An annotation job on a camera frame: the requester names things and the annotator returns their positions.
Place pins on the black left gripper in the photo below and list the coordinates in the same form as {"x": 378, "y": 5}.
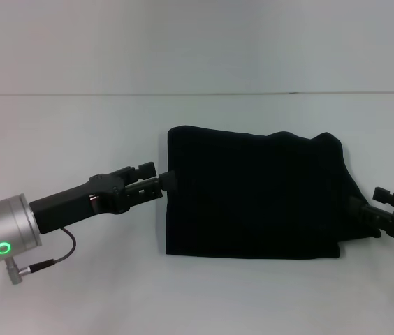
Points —
{"x": 74, "y": 202}

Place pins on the black shirt with FREE print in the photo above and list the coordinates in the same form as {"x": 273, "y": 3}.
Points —
{"x": 253, "y": 195}

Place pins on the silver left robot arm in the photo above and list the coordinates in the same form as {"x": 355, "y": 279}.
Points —
{"x": 5, "y": 230}

